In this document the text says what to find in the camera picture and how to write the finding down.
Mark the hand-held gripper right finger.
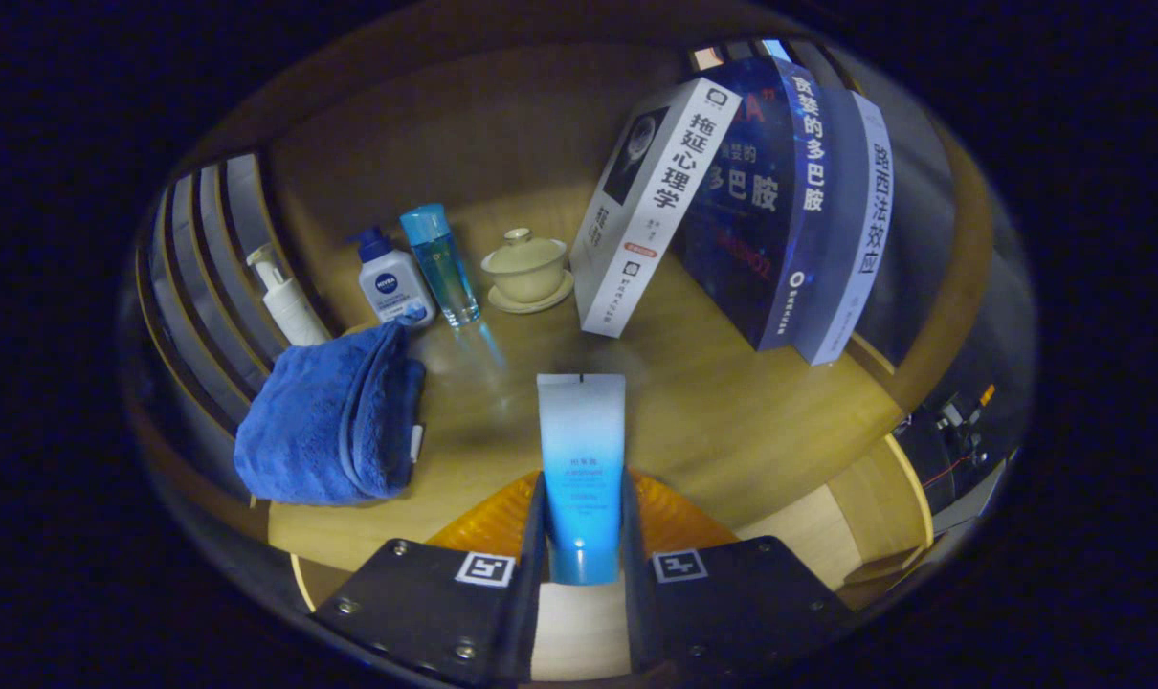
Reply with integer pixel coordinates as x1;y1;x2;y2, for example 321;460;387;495
620;469;853;676

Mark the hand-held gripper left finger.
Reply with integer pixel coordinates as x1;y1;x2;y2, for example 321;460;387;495
311;471;549;688

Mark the blue cosmetic tube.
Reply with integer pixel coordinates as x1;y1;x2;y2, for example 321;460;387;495
537;373;628;587

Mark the wooden drawer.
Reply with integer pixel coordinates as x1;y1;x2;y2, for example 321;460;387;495
287;435;934;682

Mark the wooden countertop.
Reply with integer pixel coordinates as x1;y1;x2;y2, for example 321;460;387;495
268;182;905;575

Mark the wooden cabinet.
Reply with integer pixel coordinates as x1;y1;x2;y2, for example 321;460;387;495
134;0;996;613

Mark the blue rolled towel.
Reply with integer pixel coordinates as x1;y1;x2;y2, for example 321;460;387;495
234;321;429;506

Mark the beige lidded teacup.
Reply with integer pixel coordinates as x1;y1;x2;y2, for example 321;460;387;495
480;228;575;315

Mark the white bottle with blue cap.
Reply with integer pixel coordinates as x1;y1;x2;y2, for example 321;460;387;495
347;226;438;331

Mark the clear blue bottle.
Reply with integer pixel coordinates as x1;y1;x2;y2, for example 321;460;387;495
399;203;482;328

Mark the black and orange device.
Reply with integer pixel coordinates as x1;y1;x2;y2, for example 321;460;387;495
933;383;1001;470

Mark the white pump bottle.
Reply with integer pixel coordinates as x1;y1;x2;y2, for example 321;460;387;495
246;242;333;347

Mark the white book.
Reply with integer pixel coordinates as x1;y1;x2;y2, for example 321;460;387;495
569;77;743;339

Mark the dark blue book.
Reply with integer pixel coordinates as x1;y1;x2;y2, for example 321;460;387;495
673;56;834;352

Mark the lavender book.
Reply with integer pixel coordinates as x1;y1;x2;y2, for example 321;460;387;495
794;88;896;367

